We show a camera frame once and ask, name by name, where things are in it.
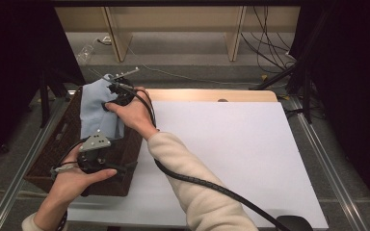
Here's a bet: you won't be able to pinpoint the light wooden table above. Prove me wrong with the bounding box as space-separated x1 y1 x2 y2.
145 89 278 104

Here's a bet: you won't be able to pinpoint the beige wooden desk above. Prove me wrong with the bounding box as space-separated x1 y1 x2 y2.
54 5 302 64

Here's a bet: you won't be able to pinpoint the light blue shorts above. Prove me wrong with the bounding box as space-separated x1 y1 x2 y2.
79 73 126 141

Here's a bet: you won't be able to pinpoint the white table mat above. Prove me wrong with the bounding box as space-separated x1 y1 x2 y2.
66 100 330 230

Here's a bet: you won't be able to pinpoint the person's left hand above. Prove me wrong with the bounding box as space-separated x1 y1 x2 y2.
46 144 119 208

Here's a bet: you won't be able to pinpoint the dark curtain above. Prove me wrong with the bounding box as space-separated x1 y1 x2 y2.
288 0 370 208
0 0 89 172

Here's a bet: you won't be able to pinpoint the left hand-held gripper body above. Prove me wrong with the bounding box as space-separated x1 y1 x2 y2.
76 129 119 175

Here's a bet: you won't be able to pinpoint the person's right hand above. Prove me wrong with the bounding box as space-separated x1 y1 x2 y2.
105 86 159 141

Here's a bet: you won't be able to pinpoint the clear plastic bag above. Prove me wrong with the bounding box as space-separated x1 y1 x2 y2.
75 42 96 67

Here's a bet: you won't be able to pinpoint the bundle of black cables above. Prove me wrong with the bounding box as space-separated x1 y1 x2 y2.
240 5 298 75

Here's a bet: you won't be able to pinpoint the brown woven basket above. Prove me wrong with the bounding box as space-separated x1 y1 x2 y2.
24 86 145 197

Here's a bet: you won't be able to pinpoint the aluminium rail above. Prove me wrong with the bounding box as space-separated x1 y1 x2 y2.
0 90 78 231
288 95 369 231

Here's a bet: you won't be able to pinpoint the white floor cable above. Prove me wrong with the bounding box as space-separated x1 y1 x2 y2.
95 38 259 89

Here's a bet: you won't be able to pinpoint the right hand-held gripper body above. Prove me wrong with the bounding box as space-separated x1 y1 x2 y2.
108 66 141 107

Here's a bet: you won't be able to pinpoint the black rounded object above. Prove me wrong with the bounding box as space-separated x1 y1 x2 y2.
276 215 315 231

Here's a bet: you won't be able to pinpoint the black metal stand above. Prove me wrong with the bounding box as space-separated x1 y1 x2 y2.
250 44 317 125
38 68 88 130

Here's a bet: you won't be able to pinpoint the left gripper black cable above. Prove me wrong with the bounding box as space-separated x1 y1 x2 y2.
50 137 90 181

